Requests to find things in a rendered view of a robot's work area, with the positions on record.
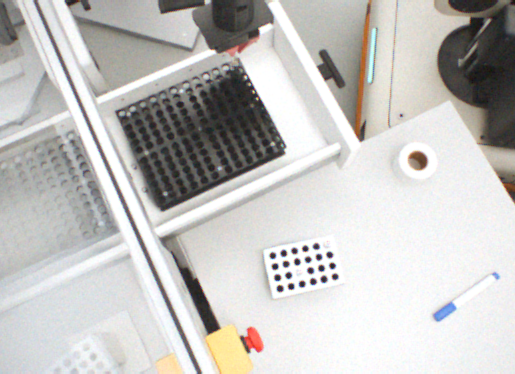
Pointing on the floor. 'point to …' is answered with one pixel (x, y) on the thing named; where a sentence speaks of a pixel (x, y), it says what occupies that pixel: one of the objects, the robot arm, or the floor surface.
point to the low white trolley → (383, 264)
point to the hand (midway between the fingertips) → (233, 49)
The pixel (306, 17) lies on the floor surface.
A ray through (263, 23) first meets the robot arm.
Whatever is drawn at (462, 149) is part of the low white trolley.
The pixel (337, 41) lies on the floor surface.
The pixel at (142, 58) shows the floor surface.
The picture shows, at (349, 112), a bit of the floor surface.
